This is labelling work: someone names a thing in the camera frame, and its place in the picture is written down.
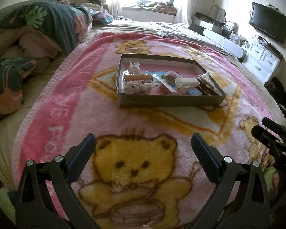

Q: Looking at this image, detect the brown hair clip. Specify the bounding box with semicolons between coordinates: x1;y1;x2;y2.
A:
196;72;220;96

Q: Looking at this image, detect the earring card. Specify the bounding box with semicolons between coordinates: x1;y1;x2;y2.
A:
185;88;203;96

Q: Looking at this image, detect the pink pompom hair clip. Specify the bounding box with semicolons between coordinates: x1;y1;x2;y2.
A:
161;71;180;85

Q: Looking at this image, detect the cream spiral hair clip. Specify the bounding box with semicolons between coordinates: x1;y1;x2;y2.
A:
124;73;153;82

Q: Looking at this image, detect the clear pearl claw clip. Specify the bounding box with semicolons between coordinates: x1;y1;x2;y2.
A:
128;61;140;74

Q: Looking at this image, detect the white drawer cabinet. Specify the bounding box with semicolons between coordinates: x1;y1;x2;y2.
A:
242;40;283;84

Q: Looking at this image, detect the white bench at bed foot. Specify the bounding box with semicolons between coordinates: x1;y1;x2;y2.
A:
190;9;246;62

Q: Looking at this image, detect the pink bear-print fleece blanket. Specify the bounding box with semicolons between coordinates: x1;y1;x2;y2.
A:
12;32;285;228

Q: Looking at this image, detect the blue label card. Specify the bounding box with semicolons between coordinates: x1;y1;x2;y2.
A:
144;71;169;83

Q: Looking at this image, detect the clothes pile on windowsill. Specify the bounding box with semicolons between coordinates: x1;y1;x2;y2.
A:
136;0;177;15

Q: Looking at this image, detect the dark floral quilt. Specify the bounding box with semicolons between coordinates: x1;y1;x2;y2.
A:
0;2;93;120

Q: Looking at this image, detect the purple blue pillow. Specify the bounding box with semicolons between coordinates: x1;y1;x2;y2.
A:
91;11;114;26

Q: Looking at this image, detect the black wall television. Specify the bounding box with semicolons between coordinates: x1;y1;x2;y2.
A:
248;2;286;44

